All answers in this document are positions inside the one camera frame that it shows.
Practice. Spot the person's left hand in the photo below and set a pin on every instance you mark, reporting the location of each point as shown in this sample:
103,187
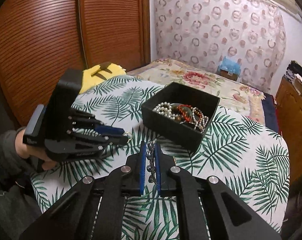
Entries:
22,147

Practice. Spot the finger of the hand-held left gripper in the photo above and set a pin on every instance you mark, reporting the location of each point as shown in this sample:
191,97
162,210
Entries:
108,130
111,139

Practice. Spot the wooden louvred wardrobe door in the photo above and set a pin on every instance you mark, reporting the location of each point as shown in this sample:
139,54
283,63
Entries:
36,42
111,25

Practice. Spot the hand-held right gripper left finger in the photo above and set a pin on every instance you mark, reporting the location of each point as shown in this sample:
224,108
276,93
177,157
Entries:
142,170

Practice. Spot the blue plastic bag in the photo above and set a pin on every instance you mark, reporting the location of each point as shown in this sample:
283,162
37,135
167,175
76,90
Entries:
229,66

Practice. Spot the yellow plush toy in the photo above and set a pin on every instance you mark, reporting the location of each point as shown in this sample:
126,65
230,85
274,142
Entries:
111,71

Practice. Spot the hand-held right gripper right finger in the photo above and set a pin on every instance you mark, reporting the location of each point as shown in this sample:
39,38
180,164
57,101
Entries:
159,172

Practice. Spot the stack of folded clothes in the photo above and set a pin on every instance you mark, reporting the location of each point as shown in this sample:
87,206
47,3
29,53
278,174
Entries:
294,68

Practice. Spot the floral blanket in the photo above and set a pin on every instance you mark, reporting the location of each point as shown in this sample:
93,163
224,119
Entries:
203,77

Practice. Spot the small cardboard box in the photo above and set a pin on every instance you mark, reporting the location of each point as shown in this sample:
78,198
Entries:
228,76

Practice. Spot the wooden cabinet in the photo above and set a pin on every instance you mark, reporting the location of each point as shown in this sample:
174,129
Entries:
295,115

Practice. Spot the person's left forearm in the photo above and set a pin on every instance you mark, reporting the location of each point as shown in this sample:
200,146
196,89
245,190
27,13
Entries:
6,170

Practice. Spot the black square box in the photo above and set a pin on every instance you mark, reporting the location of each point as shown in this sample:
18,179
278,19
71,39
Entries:
171,130

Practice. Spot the person's grey jacket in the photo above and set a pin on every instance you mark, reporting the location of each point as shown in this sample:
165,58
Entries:
13,215

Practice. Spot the leaf-print tablecloth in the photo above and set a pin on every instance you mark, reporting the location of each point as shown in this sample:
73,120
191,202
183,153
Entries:
240,155

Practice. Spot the navy blue bed sheet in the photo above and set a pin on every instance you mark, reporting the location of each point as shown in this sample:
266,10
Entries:
269,110

